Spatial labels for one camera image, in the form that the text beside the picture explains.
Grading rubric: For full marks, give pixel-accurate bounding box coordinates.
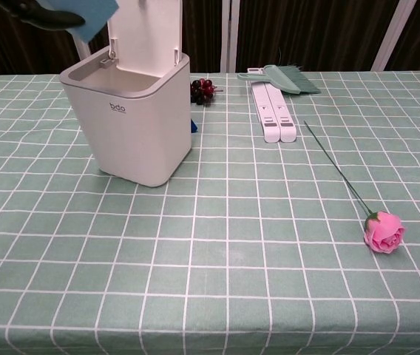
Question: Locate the upright white double frame pole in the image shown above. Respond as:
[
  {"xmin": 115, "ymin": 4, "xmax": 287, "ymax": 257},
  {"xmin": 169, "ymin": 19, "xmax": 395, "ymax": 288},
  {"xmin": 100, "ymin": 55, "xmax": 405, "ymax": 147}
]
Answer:
[{"xmin": 219, "ymin": 0, "xmax": 241, "ymax": 73}]

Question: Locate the slanted white frame pole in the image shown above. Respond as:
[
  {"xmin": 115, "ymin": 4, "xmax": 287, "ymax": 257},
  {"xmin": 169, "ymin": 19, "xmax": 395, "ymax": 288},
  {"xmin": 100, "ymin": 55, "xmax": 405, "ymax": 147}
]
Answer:
[
  {"xmin": 370, "ymin": 0, "xmax": 419, "ymax": 72},
  {"xmin": 70, "ymin": 31, "xmax": 94, "ymax": 61}
]

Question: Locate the green white checked tablecloth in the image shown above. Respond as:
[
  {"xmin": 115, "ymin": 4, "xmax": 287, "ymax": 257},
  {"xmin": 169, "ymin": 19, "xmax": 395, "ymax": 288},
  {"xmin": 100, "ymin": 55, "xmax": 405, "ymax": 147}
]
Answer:
[{"xmin": 0, "ymin": 70, "xmax": 420, "ymax": 355}]

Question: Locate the pink artificial rose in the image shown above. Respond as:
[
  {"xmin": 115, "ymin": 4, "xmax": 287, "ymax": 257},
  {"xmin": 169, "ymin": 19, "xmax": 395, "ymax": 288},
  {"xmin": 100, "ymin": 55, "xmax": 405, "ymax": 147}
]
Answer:
[{"xmin": 302, "ymin": 120, "xmax": 407, "ymax": 255}]

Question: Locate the white folding laptop stand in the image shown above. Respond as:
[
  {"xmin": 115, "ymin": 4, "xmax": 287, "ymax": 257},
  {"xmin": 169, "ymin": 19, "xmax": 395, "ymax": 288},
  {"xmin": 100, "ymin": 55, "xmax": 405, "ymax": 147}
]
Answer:
[{"xmin": 246, "ymin": 67, "xmax": 297, "ymax": 143}]

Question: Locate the green plastic dustpan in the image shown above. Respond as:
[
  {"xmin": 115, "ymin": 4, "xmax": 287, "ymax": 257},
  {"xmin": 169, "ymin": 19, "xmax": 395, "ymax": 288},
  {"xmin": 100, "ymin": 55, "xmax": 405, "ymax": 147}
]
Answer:
[{"xmin": 237, "ymin": 64, "xmax": 302, "ymax": 95}]

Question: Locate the dark red artificial grape bunch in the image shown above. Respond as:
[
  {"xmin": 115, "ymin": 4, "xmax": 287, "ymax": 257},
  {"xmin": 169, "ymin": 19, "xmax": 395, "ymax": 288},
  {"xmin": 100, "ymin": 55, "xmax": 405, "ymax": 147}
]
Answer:
[{"xmin": 189, "ymin": 77, "xmax": 224, "ymax": 107}]

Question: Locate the green hand brush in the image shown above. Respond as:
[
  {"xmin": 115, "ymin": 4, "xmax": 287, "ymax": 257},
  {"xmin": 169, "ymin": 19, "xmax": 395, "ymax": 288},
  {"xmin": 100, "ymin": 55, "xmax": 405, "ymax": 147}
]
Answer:
[{"xmin": 278, "ymin": 64, "xmax": 322, "ymax": 95}]

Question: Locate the white trash bin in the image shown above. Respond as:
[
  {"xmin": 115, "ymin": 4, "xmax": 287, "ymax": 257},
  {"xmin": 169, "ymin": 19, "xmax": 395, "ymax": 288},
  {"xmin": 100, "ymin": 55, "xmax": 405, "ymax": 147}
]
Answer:
[{"xmin": 58, "ymin": 0, "xmax": 192, "ymax": 189}]

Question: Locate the dark brown curtain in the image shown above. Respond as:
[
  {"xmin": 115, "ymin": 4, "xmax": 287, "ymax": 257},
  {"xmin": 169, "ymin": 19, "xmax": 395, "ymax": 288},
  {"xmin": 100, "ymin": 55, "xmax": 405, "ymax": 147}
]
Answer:
[{"xmin": 0, "ymin": 0, "xmax": 420, "ymax": 77}]

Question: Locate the light blue foam cube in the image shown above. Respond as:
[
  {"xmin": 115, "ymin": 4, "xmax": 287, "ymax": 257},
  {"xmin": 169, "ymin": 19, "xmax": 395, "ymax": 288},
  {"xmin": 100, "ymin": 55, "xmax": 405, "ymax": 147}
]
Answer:
[{"xmin": 34, "ymin": 0, "xmax": 121, "ymax": 42}]

